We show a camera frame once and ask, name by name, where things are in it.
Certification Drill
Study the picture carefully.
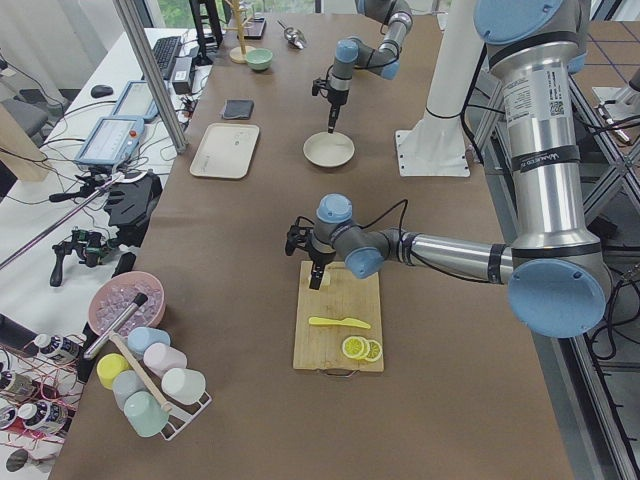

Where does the grey folded cloth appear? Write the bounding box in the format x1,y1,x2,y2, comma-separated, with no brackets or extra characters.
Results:
221,99,254,120

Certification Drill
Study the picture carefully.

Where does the pink plastic cup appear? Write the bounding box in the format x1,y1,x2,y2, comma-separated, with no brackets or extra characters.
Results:
143,342,188,377

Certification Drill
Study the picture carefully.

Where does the lemon slice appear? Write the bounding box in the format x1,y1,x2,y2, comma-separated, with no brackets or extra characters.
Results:
341,336,370,360
359,339,383,363

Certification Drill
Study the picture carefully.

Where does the white wire cup rack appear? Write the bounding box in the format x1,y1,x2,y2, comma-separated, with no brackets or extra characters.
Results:
156,390,213,442

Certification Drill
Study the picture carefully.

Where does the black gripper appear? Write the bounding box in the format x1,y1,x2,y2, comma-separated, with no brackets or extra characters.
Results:
284,216,336,290
312,75,348,134

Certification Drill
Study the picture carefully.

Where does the white plastic cup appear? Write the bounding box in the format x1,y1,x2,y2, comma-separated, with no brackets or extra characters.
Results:
161,368,206,405

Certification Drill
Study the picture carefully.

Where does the wooden mug tree stand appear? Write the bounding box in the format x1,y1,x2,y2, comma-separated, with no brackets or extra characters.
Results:
225,0,255,64

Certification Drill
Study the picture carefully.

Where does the cream round plate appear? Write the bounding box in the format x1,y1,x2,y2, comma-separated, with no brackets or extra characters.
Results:
303,132,355,168

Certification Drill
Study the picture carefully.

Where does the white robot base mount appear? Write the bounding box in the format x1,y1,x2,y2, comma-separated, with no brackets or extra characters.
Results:
396,0,486,178

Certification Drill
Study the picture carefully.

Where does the wooden rack handle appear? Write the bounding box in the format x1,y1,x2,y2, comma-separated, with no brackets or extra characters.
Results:
109,332,172,412

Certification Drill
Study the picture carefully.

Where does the blue plastic cup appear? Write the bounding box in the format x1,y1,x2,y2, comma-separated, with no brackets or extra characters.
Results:
127,327,171,358

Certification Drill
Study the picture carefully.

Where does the yellow plastic cup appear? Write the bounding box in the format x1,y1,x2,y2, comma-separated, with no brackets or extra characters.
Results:
96,353,131,390

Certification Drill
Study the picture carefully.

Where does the steel scoop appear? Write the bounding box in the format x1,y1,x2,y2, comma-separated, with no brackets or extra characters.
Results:
278,20,307,50

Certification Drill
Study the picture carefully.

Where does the black computer mouse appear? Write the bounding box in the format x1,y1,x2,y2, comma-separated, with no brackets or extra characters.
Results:
90,84,114,99

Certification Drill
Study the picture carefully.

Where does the cream rabbit tray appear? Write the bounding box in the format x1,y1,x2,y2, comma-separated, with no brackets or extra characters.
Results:
189,123,260,180

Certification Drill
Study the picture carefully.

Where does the black keyboard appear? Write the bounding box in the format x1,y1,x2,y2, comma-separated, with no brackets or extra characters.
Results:
152,36,182,80

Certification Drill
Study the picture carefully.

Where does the mint green bowl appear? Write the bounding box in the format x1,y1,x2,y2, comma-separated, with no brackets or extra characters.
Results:
245,48,274,72

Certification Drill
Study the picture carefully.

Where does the steel ice scoop handle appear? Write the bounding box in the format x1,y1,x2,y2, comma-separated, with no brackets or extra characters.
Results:
83,293,148,360

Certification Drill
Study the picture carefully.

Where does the pink bowl of ice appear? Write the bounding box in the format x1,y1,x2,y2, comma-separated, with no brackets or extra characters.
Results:
88,271,166,336

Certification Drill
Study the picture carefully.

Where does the aluminium frame post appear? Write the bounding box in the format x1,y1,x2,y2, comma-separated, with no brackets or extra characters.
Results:
113,0,187,154

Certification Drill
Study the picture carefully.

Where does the teach pendant tablet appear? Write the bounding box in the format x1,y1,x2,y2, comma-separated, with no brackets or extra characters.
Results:
74,115,145,167
112,80,158,122

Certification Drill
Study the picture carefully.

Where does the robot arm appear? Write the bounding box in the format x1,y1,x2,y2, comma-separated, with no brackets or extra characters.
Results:
285,1,623,338
312,0,413,134

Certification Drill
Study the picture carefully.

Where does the grey plastic cup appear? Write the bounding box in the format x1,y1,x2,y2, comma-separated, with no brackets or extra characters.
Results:
112,370,146,410

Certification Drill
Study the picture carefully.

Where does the bamboo cutting board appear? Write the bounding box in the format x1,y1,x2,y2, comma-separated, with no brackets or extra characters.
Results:
293,261,385,373

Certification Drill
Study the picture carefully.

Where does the yellow plastic knife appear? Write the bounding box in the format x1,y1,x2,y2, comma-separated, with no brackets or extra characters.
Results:
308,316,371,330

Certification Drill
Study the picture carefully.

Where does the green plastic cup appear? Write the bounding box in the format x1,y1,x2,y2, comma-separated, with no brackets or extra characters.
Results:
123,391,169,438

